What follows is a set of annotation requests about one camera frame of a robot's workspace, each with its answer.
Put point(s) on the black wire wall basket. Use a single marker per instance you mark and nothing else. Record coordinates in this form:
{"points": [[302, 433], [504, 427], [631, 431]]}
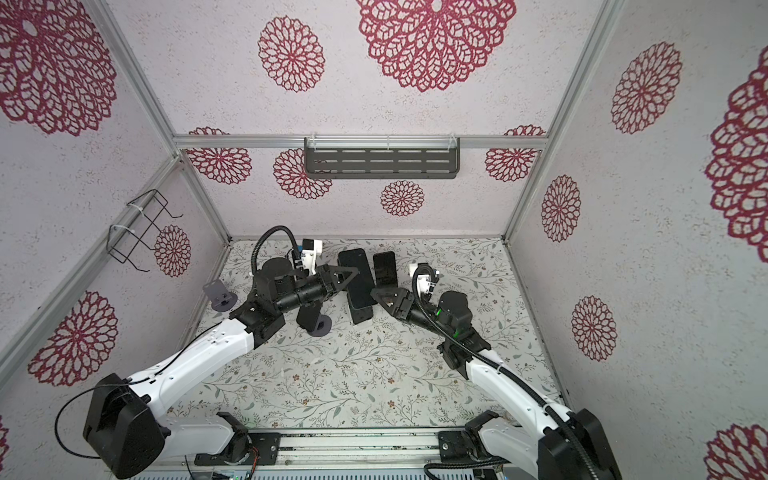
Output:
{"points": [[125, 237]]}

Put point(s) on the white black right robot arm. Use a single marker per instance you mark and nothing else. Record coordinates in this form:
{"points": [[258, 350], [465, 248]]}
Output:
{"points": [[543, 439]]}

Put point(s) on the grey round stand front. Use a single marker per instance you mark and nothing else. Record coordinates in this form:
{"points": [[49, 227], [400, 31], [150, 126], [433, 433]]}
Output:
{"points": [[322, 327]]}

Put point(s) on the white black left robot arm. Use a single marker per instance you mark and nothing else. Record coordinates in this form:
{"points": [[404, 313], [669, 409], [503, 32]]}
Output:
{"points": [[127, 423]]}

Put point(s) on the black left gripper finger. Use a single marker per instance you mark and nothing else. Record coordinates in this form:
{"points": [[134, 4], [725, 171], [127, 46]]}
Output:
{"points": [[341, 274], [337, 286]]}

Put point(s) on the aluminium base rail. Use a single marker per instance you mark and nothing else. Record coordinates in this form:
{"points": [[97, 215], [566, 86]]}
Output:
{"points": [[357, 453]]}

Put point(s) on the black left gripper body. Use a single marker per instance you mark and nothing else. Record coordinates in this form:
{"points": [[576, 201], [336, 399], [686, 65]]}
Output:
{"points": [[315, 289]]}

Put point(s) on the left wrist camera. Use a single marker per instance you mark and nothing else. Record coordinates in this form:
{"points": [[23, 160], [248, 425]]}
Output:
{"points": [[306, 255]]}

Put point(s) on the grey round phone stand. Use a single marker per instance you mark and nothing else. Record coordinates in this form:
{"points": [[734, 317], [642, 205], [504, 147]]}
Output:
{"points": [[220, 297]]}

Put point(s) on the grey slotted wall shelf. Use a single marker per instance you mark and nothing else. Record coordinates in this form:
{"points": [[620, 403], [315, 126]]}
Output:
{"points": [[386, 159]]}

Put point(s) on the black smartphone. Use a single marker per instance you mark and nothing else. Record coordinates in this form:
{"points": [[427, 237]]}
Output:
{"points": [[308, 316], [359, 289], [385, 269]]}

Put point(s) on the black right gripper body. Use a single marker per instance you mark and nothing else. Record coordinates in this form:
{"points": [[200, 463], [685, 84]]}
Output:
{"points": [[417, 317]]}

